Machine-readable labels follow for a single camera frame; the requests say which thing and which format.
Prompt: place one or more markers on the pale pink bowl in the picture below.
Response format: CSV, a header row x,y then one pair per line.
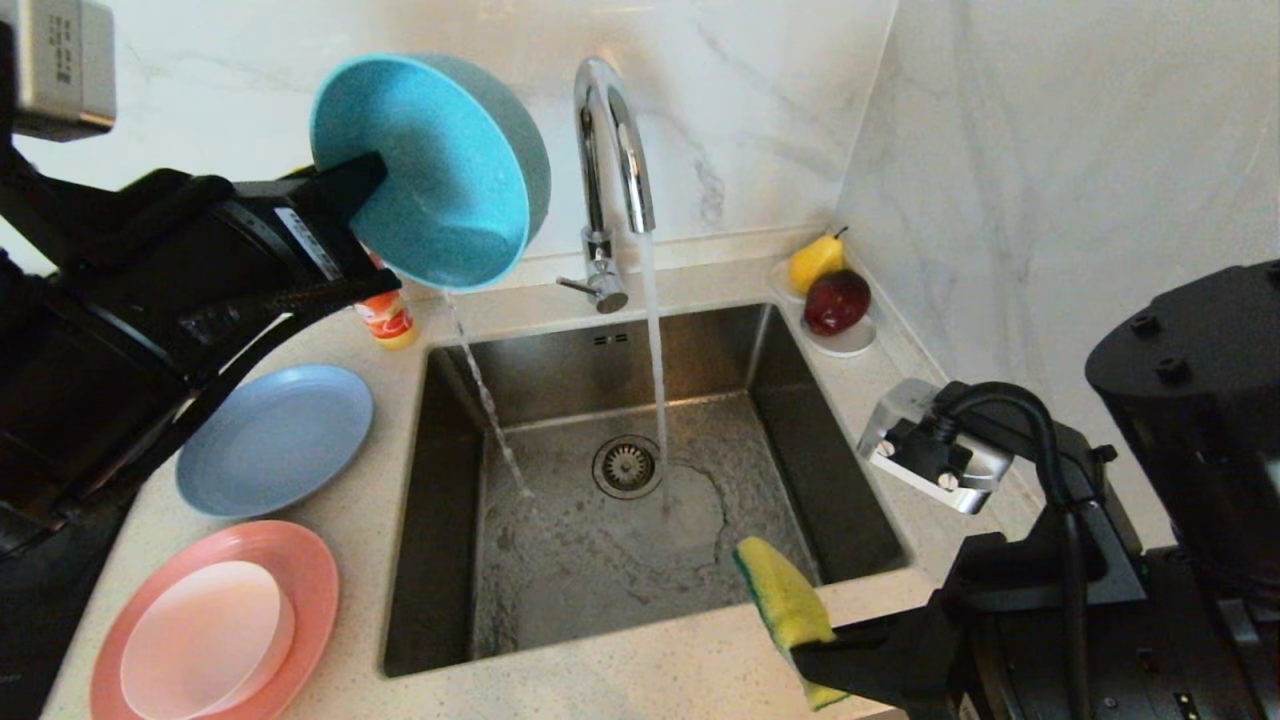
x,y
205,640

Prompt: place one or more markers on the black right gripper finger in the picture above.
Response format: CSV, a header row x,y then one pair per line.
x,y
880,660

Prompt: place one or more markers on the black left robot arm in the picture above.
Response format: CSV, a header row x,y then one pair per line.
x,y
60,400

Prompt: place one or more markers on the stainless steel sink basin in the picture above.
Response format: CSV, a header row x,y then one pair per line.
x,y
780,470

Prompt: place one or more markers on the blue plate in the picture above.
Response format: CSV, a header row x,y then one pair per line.
x,y
270,440

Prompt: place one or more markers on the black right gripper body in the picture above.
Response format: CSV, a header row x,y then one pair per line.
x,y
1040,620

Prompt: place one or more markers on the running water stream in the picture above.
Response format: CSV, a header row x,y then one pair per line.
x,y
655,340

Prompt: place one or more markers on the pink plate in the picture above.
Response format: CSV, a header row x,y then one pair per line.
x,y
315,580

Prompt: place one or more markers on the small white dish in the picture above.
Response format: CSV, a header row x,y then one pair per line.
x,y
848,345

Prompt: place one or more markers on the yellow pear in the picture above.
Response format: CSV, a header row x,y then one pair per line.
x,y
812,262

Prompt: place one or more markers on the orange dish soap bottle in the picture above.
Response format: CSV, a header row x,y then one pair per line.
x,y
388,320

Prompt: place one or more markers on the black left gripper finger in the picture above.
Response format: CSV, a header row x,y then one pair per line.
x,y
345,185

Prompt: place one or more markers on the yellow green sponge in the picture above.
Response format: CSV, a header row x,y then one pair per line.
x,y
785,595

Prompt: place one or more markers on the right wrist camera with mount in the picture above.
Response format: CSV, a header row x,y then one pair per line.
x,y
930,445

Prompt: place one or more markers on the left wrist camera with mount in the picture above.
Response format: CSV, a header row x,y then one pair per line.
x,y
55,70

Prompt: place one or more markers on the round metal drain strainer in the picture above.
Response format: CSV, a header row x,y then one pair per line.
x,y
626,467

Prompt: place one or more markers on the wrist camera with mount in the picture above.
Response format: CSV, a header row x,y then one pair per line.
x,y
930,445
55,70

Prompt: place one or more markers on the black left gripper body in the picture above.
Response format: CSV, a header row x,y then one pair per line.
x,y
220,260

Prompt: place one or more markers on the dark red apple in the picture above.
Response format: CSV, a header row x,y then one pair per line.
x,y
836,300

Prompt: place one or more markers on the teal bowl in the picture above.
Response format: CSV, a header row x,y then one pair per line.
x,y
450,180

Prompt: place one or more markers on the chrome gooseneck faucet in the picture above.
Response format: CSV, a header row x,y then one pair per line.
x,y
600,150

